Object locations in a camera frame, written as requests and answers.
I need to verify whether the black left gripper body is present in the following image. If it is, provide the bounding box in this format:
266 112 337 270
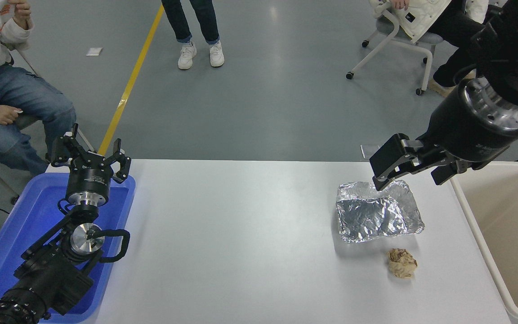
65 150 116 198

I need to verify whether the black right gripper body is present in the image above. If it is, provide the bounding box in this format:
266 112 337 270
423 85 518 171

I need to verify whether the silver foil plate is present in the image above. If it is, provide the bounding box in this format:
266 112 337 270
335 180 425 244

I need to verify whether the white orange snack packet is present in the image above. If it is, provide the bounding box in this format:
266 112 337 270
0 0 17 30

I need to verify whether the silver floor plate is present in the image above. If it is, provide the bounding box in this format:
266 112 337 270
360 144 381 160

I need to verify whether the seated person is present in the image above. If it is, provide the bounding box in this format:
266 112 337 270
0 0 78 176
369 0 502 98

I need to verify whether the blue plastic tray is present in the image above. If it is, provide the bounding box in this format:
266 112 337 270
0 172 137 324

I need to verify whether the large pale plastic bin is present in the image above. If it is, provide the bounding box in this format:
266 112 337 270
449 161 518 324

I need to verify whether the crumpled tan paper ball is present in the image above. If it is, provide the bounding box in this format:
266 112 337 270
387 248 419 279

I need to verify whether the grey wheeled office chair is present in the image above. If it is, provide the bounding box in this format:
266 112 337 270
346 8 445 96

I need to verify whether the standing person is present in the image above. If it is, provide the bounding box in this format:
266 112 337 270
161 0 225 71

